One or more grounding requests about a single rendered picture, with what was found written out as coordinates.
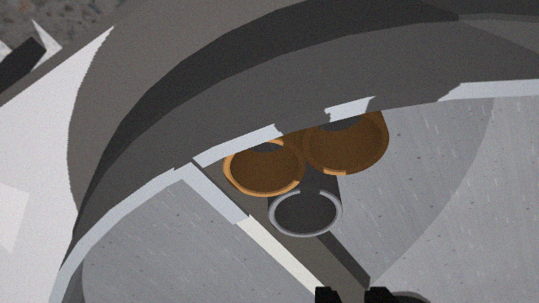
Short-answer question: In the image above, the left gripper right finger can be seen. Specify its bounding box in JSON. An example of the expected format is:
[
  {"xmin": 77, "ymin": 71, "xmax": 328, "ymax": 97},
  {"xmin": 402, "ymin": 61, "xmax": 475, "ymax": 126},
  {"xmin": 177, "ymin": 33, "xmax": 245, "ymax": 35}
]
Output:
[{"xmin": 365, "ymin": 287, "xmax": 399, "ymax": 303}]

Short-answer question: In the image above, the dark grey metal bushing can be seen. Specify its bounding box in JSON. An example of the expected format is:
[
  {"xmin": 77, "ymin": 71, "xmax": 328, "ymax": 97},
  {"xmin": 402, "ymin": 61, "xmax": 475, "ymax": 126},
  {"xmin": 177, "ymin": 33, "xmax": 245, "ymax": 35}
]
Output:
[{"xmin": 268, "ymin": 161, "xmax": 343, "ymax": 237}]

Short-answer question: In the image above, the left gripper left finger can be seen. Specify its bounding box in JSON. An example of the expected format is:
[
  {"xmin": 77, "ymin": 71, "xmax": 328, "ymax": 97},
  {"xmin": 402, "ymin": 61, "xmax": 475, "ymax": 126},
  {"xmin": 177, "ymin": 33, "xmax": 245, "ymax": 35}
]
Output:
[{"xmin": 315, "ymin": 287, "xmax": 342, "ymax": 303}]

